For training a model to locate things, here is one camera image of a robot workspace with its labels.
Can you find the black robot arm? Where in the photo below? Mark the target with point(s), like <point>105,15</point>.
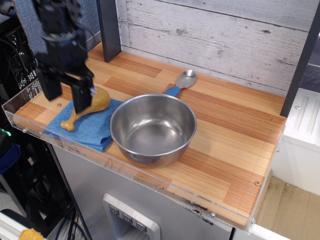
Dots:
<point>58,16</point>

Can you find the dark grey right post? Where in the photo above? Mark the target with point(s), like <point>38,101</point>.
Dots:
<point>302,63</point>

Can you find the silver cabinet with dispenser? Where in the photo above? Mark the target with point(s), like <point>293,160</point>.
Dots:
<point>115,207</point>

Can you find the spoon with blue handle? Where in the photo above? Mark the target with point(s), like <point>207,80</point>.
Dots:
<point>183,81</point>

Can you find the yellow object bottom left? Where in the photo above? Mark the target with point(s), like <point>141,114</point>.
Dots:
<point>30,234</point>

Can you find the orange toy chicken leg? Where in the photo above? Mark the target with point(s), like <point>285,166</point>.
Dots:
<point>100,101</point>

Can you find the steel pot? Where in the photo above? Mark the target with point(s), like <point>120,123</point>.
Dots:
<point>153,130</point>

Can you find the dark grey post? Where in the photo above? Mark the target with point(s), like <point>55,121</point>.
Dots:
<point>302,63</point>
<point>109,29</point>

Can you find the folded blue cloth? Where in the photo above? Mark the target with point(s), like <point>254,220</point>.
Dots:
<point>91,130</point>

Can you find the dark grey left post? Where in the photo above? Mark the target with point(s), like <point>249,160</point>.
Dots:
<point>109,29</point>

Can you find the white ribbed appliance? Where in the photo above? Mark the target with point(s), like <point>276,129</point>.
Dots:
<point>297,157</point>

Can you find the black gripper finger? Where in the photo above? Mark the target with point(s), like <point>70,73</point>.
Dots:
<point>50,84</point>
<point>81,94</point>

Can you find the clear acrylic table guard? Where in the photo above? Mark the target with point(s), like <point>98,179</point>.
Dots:
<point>222,174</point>

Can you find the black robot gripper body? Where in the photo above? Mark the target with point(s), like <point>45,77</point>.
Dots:
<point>65,57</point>

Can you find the black plastic crate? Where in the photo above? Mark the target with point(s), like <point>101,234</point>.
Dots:
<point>17,65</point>

